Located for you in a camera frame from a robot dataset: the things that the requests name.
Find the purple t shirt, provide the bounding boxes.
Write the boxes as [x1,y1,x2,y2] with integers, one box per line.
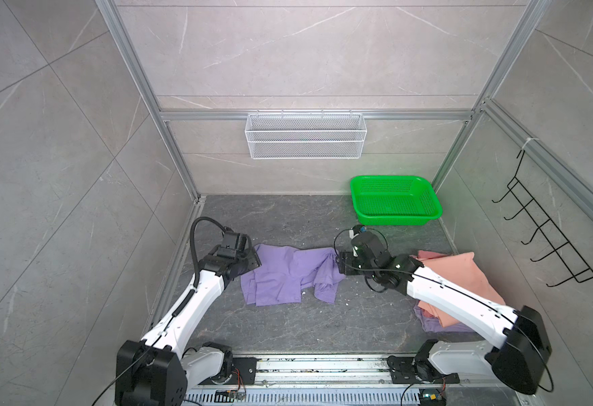
[413,306,474,333]
[241,244,346,306]

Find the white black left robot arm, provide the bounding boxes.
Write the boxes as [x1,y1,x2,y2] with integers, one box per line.
[114,245,261,405]

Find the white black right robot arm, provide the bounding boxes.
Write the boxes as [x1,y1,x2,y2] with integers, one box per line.
[336,225,552,395]

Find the green plastic basket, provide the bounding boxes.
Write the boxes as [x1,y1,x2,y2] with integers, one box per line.
[349,175,443,226]

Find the folded purple t shirt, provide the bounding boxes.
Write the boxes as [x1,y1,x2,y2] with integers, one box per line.
[413,306,474,333]

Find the folded pink t shirt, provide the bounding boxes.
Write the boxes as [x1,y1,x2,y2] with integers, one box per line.
[414,250,506,328]

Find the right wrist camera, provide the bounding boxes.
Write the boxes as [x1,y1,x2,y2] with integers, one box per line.
[349,224,368,239]

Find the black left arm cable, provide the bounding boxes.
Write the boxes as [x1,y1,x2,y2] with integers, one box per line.
[188,217,229,285]

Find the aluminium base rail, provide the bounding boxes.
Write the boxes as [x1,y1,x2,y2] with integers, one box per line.
[181,354,533,391]

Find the white wire wall basket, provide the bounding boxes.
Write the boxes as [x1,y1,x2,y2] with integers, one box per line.
[245,113,368,160]

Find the black wire hook rack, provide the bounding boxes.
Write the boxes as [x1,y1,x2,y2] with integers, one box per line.
[491,151,593,288]

